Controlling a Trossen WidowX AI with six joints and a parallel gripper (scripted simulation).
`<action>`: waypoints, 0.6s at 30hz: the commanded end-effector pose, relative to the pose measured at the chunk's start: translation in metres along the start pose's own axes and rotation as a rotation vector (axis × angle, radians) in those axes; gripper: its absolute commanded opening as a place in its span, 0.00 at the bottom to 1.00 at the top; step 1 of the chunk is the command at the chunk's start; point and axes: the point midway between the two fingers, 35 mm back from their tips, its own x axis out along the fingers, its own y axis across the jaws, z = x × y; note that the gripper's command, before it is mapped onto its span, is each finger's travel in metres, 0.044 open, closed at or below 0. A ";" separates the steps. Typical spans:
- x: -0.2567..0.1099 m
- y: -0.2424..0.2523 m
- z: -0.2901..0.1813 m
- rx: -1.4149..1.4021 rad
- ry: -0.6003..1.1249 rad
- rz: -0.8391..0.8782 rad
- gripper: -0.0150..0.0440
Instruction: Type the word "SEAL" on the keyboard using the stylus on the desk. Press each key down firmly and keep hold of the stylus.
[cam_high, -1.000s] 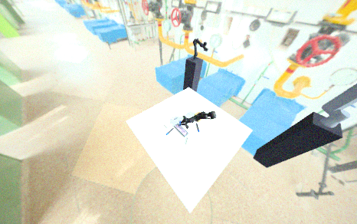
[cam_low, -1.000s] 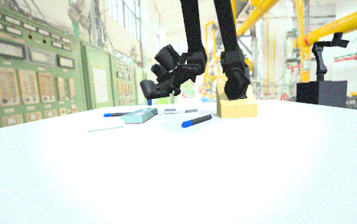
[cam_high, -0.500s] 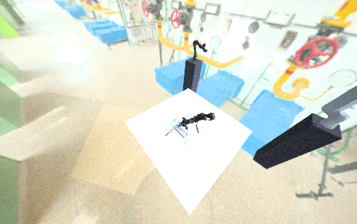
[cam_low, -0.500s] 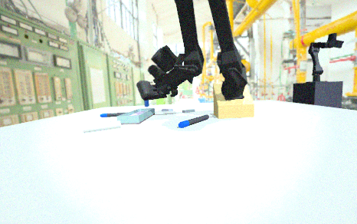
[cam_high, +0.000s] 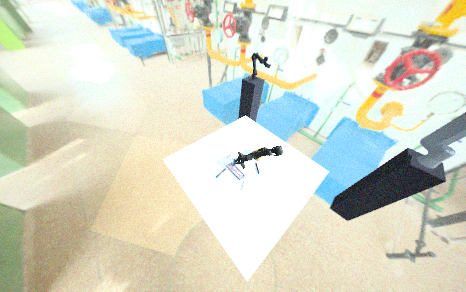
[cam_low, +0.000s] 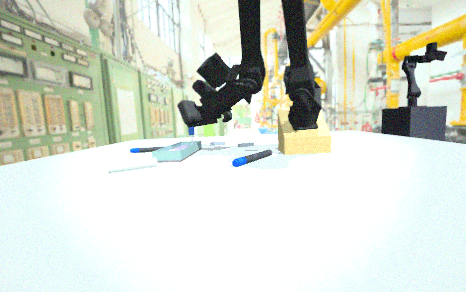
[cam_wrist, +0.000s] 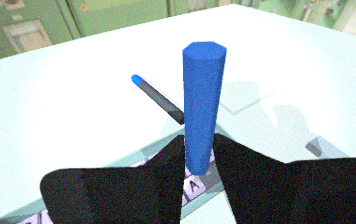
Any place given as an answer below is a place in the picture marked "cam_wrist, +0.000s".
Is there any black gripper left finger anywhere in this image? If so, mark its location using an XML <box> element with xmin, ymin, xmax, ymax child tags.
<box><xmin>39</xmin><ymin>135</ymin><xmax>186</xmax><ymax>224</ymax></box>

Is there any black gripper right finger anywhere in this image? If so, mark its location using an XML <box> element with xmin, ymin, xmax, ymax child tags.
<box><xmin>212</xmin><ymin>133</ymin><xmax>356</xmax><ymax>224</ymax></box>

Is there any keyboard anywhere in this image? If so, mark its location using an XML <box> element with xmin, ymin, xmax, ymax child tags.
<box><xmin>0</xmin><ymin>121</ymin><xmax>239</xmax><ymax>224</ymax></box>

